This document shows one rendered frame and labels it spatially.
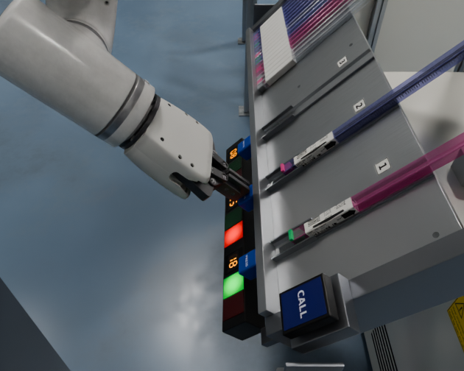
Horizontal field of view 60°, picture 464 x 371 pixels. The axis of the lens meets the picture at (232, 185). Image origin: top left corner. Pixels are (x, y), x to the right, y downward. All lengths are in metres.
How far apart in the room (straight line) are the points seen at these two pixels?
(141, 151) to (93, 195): 1.17
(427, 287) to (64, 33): 0.40
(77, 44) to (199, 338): 0.93
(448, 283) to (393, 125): 0.18
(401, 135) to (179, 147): 0.24
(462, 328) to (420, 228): 0.37
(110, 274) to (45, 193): 0.48
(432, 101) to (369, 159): 0.54
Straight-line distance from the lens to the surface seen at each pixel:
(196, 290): 1.28
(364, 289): 0.37
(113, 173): 1.68
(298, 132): 0.57
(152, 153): 0.45
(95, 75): 0.44
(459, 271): 0.37
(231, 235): 0.57
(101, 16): 0.53
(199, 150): 0.49
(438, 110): 0.96
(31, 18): 0.44
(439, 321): 0.80
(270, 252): 0.47
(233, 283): 0.52
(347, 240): 0.42
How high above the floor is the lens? 1.11
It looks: 45 degrees down
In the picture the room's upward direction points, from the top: straight up
